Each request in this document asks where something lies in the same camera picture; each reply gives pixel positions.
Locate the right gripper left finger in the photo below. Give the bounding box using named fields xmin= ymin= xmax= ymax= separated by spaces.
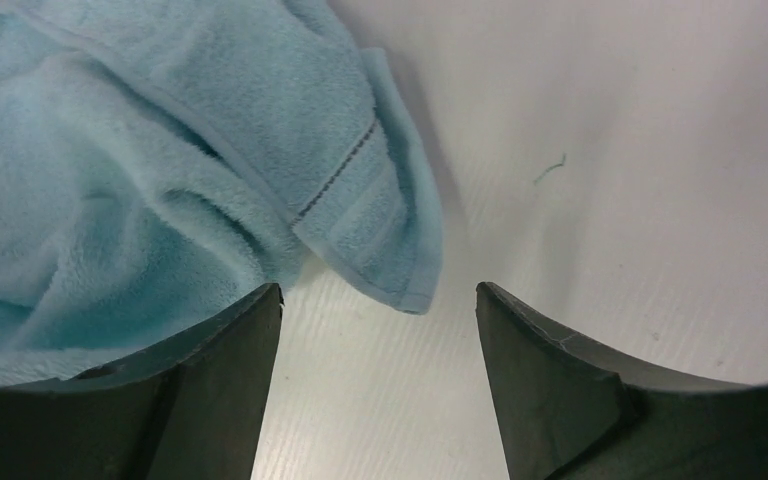
xmin=0 ymin=284 xmax=283 ymax=479

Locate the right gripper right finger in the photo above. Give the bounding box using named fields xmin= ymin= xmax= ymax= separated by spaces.
xmin=476 ymin=282 xmax=768 ymax=480

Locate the light blue towel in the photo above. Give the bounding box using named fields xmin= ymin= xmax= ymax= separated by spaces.
xmin=0 ymin=1 xmax=443 ymax=385

